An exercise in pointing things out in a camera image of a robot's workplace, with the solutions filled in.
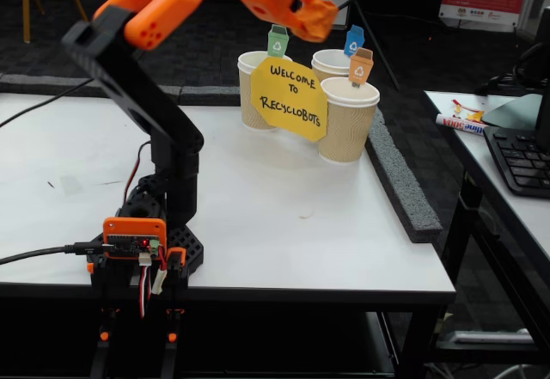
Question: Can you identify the paper cup with green label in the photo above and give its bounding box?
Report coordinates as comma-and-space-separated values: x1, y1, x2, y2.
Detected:
236, 51, 293, 131

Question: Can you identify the white soda candy tube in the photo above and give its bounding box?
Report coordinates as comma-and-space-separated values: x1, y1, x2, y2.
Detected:
435, 113, 489, 137

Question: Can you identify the orange recycle bin label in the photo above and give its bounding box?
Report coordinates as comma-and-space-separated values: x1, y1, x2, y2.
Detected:
348, 46, 375, 89

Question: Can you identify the paper cup with orange label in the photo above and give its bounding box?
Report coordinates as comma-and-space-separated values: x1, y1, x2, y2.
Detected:
316, 76, 382, 164

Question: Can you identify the green recycle bin label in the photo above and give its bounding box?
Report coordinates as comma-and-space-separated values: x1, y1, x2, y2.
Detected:
266, 25, 290, 59

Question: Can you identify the orange controller board housing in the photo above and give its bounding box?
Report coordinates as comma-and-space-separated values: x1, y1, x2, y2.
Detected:
102, 217, 168, 264

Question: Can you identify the white side table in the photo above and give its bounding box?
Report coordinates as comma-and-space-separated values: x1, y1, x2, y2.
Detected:
423, 89, 550, 354

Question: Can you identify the yellow welcome paper sign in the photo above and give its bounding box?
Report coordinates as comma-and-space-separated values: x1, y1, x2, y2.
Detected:
250, 55, 329, 143

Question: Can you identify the black orange table clamp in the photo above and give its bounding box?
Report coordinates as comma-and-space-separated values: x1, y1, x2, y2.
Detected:
87, 261, 121, 379
161, 248, 190, 379

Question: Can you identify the black tripod stand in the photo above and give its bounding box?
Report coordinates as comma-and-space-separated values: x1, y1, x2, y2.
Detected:
287, 0, 401, 93

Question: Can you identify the red white black wire bundle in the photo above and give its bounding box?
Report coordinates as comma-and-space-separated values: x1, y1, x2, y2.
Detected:
137, 253, 168, 319

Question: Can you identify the thick grey foam strip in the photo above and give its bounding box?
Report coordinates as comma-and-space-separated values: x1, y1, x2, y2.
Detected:
364, 107, 443, 244

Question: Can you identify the thin black power cable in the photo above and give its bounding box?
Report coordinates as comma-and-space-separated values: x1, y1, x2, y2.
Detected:
0, 78, 95, 130

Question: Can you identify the paper cup with blue label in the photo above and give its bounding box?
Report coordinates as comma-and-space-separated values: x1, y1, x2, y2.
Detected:
310, 48, 354, 83

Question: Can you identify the red black servo wire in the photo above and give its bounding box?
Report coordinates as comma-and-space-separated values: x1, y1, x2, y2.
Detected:
123, 141, 152, 206

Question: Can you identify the black headset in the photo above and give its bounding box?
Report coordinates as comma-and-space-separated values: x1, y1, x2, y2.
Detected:
474, 41, 547, 96

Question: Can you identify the black computer keyboard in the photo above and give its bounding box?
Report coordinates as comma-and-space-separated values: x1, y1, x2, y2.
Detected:
483, 125, 550, 199

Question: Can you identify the long dark foam strip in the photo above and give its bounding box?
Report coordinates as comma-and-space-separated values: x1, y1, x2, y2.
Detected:
0, 72, 181, 100

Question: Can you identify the red yellow candy wrapper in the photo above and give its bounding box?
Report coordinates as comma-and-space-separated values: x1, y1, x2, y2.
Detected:
450, 98, 486, 123

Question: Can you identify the blue recycle bin label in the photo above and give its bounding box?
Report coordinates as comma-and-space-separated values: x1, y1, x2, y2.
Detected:
342, 25, 365, 58

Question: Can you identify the short dark foam strip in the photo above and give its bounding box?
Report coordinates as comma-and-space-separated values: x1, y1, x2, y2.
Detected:
179, 85, 241, 107

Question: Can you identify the black usb cable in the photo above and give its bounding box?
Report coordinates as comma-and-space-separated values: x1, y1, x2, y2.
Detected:
0, 243, 115, 266

